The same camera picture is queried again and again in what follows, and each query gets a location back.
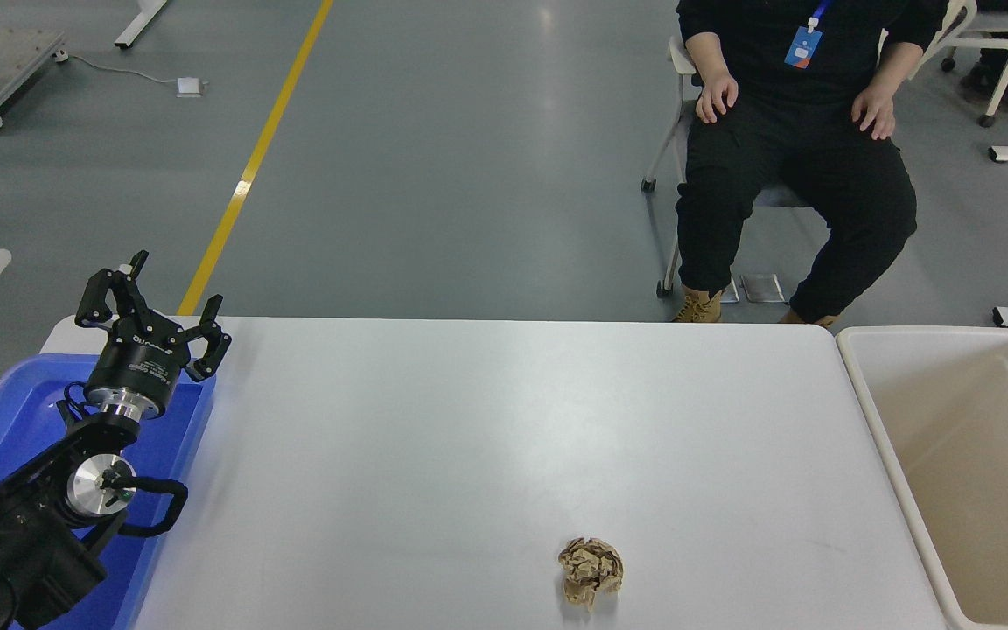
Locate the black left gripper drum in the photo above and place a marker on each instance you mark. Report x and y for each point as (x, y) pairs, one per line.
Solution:
(136, 363)

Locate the tan paper ball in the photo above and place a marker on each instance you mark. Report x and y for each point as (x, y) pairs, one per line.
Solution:
(590, 570)

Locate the person's right forearm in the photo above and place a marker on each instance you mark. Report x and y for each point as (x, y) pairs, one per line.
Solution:
(705, 57)

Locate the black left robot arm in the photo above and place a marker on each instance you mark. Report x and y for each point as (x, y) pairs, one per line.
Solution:
(27, 529)

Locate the person's left forearm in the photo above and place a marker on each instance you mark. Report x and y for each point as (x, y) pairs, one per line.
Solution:
(896, 68)

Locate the person's right hand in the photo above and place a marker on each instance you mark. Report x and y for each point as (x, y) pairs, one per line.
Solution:
(717, 96)

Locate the person's left hand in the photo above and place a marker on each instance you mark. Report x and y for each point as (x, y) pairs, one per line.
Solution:
(873, 109)

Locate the blue plastic tray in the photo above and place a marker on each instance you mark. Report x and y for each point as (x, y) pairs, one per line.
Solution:
(23, 411)

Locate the grey wheeled platform cart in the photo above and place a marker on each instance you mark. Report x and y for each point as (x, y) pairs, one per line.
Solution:
(7, 59)

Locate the white table leg foot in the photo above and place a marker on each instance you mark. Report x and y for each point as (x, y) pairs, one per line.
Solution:
(142, 22)

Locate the grey metal floor plate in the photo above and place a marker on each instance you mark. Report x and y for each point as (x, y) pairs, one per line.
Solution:
(763, 288)
(731, 291)

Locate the white wheeled chair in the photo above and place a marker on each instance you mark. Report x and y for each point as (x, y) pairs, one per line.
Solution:
(683, 57)

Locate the large pale plastic bin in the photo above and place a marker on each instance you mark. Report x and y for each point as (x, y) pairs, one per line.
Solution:
(976, 455)

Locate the cream fabric garment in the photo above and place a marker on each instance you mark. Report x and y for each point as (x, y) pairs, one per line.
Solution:
(952, 22)

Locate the white frame chair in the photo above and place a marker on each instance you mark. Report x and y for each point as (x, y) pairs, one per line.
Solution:
(998, 24)

